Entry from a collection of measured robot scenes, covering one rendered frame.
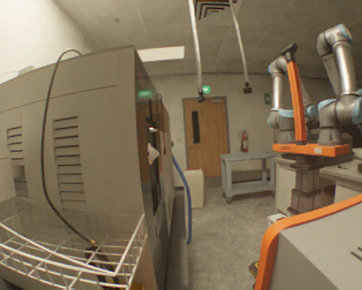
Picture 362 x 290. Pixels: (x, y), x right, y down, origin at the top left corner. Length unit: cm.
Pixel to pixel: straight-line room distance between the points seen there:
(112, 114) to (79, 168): 13
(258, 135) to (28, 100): 459
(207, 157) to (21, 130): 416
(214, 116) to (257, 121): 109
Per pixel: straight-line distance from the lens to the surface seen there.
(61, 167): 44
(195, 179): 315
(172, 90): 448
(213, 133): 441
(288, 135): 126
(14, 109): 55
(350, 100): 98
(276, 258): 25
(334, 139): 102
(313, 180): 118
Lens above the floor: 124
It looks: 2 degrees down
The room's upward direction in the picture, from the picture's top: 4 degrees counter-clockwise
